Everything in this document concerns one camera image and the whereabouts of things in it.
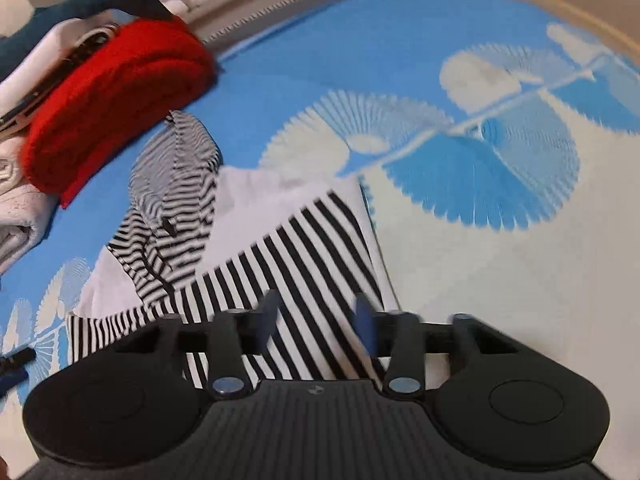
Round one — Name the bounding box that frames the grey zigzag edged bed mat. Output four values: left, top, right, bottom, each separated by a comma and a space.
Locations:
187, 0, 432, 47

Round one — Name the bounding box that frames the white folded pillow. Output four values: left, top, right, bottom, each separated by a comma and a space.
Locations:
0, 19, 108, 106

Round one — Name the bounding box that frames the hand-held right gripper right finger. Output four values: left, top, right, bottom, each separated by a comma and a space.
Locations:
352, 292, 525, 401

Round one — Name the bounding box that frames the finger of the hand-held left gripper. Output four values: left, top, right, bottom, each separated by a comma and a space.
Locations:
0, 347, 37, 397

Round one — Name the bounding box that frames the wooden bed frame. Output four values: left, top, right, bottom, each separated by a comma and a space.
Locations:
390, 0, 640, 70

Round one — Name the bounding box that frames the red folded blanket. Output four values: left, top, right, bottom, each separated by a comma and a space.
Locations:
20, 17, 219, 210

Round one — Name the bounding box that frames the cream folded blanket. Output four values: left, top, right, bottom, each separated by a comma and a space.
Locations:
0, 180, 63, 275

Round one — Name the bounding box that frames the black white striped shirt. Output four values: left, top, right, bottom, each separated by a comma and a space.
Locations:
65, 110, 402, 396

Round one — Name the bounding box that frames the blue patterned bed sheet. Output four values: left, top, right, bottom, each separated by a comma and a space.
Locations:
0, 0, 640, 480

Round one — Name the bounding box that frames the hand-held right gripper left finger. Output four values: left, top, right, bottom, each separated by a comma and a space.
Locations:
113, 290, 283, 402

